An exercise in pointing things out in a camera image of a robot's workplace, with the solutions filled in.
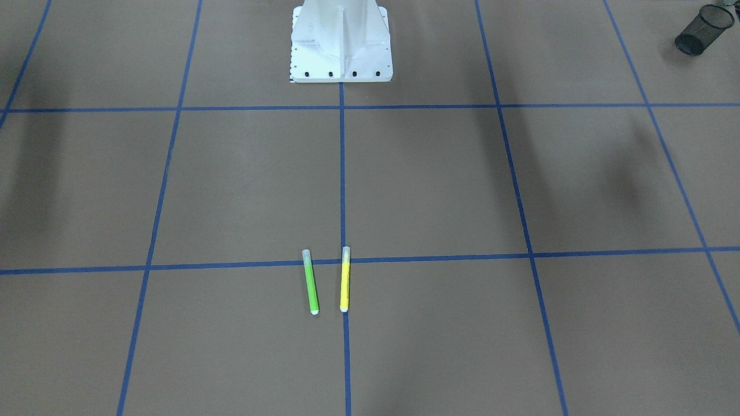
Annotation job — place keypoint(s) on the yellow highlighter pen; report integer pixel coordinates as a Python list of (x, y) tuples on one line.
[(345, 279)]

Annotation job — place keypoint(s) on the black mesh pen cup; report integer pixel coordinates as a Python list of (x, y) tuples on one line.
[(709, 23)]

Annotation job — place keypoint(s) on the green highlighter pen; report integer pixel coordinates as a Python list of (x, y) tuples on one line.
[(311, 289)]

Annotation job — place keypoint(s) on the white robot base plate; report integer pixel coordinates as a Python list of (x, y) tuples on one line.
[(340, 42)]

